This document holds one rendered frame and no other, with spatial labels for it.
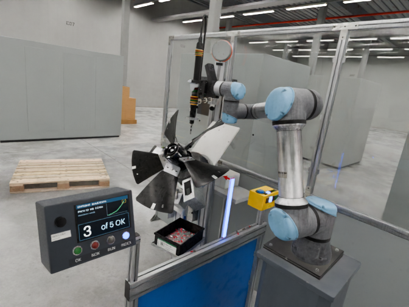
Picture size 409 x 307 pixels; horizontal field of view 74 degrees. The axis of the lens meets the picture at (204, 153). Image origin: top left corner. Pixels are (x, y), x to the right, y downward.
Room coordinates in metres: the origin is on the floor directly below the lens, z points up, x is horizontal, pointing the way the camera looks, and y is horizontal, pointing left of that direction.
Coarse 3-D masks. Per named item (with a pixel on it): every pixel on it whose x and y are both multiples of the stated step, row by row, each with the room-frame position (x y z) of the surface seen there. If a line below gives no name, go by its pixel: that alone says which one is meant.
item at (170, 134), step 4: (176, 112) 1.82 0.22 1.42; (172, 116) 1.84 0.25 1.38; (176, 116) 1.78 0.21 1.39; (172, 120) 1.81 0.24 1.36; (176, 120) 1.75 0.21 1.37; (168, 124) 1.87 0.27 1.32; (172, 124) 1.78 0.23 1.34; (172, 128) 1.75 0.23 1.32; (164, 132) 1.89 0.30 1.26; (168, 132) 1.83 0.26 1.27; (172, 132) 1.73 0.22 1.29; (168, 136) 1.82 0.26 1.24; (172, 136) 1.72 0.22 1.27; (172, 140) 1.71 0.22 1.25
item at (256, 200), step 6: (264, 186) 1.53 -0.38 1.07; (252, 192) 1.43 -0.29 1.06; (258, 192) 1.41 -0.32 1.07; (270, 192) 1.44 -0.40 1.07; (276, 192) 1.46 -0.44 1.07; (252, 198) 1.42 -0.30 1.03; (258, 198) 1.40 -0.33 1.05; (264, 198) 1.38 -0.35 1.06; (252, 204) 1.42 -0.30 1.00; (258, 204) 1.39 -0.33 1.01; (264, 204) 1.38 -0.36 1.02; (270, 204) 1.43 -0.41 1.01
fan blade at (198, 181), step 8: (192, 160) 1.50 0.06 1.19; (192, 168) 1.40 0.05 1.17; (200, 168) 1.40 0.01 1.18; (208, 168) 1.41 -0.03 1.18; (216, 168) 1.42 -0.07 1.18; (224, 168) 1.42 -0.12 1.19; (192, 176) 1.34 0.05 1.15; (200, 176) 1.34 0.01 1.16; (208, 176) 1.34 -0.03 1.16; (216, 176) 1.34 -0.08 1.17; (200, 184) 1.28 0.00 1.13
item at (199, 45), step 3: (198, 39) 1.51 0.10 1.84; (201, 39) 1.51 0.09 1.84; (198, 42) 1.50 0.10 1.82; (201, 42) 1.51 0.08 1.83; (198, 45) 1.50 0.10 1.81; (201, 45) 1.50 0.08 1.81; (198, 48) 1.53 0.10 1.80; (201, 48) 1.50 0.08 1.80; (192, 105) 1.50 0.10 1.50; (195, 105) 1.50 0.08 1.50; (192, 108) 1.50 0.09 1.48; (195, 108) 1.50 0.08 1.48; (192, 111) 1.50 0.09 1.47; (195, 111) 1.51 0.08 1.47; (192, 114) 1.50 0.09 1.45; (192, 117) 1.50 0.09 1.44; (192, 120) 1.50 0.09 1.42; (192, 123) 1.50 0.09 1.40
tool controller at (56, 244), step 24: (96, 192) 0.81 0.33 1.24; (120, 192) 0.80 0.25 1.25; (48, 216) 0.65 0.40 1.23; (72, 216) 0.69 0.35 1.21; (96, 216) 0.73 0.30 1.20; (120, 216) 0.78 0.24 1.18; (48, 240) 0.64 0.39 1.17; (72, 240) 0.68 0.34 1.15; (96, 240) 0.72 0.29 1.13; (120, 240) 0.77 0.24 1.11; (48, 264) 0.63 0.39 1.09; (72, 264) 0.66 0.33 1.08
